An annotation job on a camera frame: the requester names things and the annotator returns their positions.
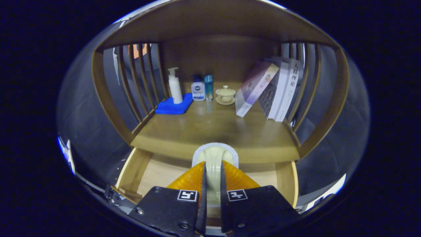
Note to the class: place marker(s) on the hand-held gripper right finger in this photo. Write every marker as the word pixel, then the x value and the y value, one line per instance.
pixel 256 210

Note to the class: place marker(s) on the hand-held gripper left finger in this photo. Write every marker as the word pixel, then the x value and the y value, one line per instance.
pixel 171 210

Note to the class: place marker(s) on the brown wooden drawer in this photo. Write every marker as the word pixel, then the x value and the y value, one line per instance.
pixel 158 171

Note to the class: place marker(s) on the wooden countertop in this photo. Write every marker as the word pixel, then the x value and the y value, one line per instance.
pixel 197 128

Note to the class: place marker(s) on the brown wooden cabinet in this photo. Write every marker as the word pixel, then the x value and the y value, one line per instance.
pixel 213 19

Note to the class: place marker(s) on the blue folded cloth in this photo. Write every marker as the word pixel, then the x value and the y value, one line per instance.
pixel 172 106

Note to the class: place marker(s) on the dark patterned book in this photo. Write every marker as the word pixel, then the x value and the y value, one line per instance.
pixel 268 97

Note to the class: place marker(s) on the beige lidded tea bowl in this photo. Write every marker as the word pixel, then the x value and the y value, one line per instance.
pixel 225 94

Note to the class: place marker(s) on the white lotion bottle blue cap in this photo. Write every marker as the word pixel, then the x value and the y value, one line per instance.
pixel 198 90

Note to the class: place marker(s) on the purple and white book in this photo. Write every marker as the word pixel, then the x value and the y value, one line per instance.
pixel 255 87

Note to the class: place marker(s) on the white pump bottle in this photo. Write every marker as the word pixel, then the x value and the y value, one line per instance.
pixel 175 87

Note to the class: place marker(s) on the plain white book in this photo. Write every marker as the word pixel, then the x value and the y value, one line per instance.
pixel 279 89

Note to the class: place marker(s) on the white book black lettering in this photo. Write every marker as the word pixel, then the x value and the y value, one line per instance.
pixel 291 89

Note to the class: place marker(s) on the slim teal bottle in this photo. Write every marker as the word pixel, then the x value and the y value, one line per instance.
pixel 208 87

